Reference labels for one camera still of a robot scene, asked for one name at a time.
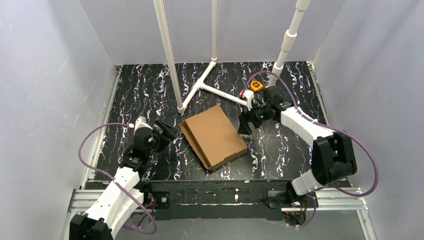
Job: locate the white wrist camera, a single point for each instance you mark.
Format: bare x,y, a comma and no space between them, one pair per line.
248,96
140,123

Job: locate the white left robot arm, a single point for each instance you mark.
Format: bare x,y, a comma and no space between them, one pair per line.
114,207

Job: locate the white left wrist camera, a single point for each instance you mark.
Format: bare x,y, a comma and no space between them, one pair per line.
140,123

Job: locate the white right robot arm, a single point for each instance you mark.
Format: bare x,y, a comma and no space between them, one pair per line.
332,155

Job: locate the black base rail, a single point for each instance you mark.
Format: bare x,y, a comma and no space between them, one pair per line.
210,199

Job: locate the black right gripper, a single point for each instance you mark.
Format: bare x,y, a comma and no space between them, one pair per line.
251,117

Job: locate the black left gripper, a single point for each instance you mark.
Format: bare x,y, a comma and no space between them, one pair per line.
164,133

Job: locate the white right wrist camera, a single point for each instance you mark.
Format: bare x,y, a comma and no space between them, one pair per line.
248,96

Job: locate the white wooden corner post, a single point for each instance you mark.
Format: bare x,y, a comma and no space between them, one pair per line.
166,41

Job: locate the brown cardboard box sheet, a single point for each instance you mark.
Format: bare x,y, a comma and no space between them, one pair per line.
213,138

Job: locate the yellow tape measure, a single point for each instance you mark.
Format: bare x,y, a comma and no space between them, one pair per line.
256,86

